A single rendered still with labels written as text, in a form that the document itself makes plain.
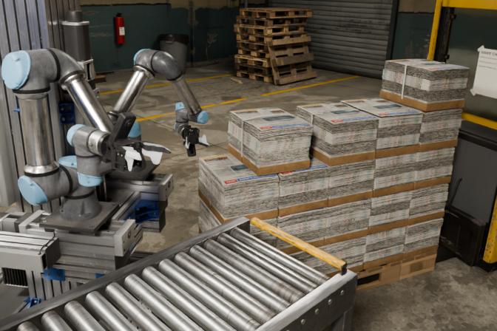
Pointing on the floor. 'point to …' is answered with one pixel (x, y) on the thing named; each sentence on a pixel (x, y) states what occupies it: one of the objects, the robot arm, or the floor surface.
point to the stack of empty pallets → (257, 71)
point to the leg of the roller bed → (344, 323)
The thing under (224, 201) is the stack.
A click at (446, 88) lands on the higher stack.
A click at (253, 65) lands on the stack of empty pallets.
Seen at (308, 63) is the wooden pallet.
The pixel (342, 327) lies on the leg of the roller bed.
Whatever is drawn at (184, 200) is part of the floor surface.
